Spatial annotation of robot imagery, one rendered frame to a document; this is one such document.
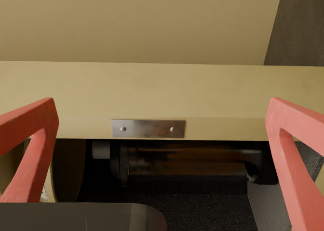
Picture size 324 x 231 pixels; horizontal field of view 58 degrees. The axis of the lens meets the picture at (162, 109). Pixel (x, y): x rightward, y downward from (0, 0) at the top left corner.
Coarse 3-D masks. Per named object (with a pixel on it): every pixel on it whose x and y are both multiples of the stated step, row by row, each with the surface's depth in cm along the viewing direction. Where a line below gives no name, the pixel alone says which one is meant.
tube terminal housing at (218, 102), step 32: (0, 64) 35; (32, 64) 35; (64, 64) 36; (96, 64) 36; (128, 64) 36; (160, 64) 36; (192, 64) 36; (0, 96) 30; (32, 96) 30; (64, 96) 30; (96, 96) 30; (128, 96) 30; (160, 96) 30; (192, 96) 30; (224, 96) 31; (256, 96) 31; (288, 96) 31; (320, 96) 31; (64, 128) 28; (96, 128) 28; (192, 128) 28; (224, 128) 29; (256, 128) 29; (0, 160) 34; (0, 192) 34; (256, 224) 50
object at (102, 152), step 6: (96, 144) 43; (102, 144) 43; (108, 144) 43; (114, 144) 40; (96, 150) 43; (102, 150) 43; (108, 150) 43; (114, 150) 40; (96, 156) 43; (102, 156) 43; (108, 156) 43; (114, 156) 40; (114, 162) 40; (114, 168) 41; (114, 174) 42
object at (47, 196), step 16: (64, 144) 50; (80, 144) 51; (16, 160) 37; (64, 160) 50; (80, 160) 51; (48, 176) 35; (64, 176) 48; (80, 176) 50; (48, 192) 36; (64, 192) 46
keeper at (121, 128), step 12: (120, 120) 28; (132, 120) 28; (144, 120) 28; (156, 120) 28; (168, 120) 28; (180, 120) 28; (120, 132) 29; (132, 132) 29; (144, 132) 29; (156, 132) 29; (168, 132) 29; (180, 132) 29
